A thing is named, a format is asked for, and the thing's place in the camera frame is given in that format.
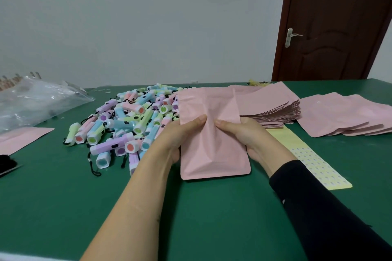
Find person's left hand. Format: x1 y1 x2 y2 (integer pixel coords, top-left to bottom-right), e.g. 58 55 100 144
151 114 208 166

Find person's right hand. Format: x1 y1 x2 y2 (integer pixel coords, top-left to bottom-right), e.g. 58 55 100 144
214 117 291 170

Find person's left forearm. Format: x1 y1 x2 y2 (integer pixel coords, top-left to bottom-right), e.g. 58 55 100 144
80 147 180 261

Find person's right forearm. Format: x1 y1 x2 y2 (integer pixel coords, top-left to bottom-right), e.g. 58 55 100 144
260 148 392 261

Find stack of empty pink pouches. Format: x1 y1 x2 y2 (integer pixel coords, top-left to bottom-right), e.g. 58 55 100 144
229 81 301 130

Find pile of pastel mini flashlights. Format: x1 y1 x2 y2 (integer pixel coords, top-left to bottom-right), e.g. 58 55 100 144
63 83 188 177

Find yellow sticker sheet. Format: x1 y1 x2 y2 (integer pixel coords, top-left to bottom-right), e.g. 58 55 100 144
266 125 353 191

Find dark brown wooden door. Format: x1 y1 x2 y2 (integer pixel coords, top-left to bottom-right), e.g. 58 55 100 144
271 0 392 82

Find clear plastic bag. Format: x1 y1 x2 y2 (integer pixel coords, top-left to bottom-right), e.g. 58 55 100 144
0 75 96 134

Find brown items behind bag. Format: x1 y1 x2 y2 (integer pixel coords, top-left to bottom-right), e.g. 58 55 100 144
0 71 42 92

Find black cloth item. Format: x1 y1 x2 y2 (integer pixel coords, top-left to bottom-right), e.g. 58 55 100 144
0 154 22 178

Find silver door handle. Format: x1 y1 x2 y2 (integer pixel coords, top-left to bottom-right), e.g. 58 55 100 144
284 28 304 48

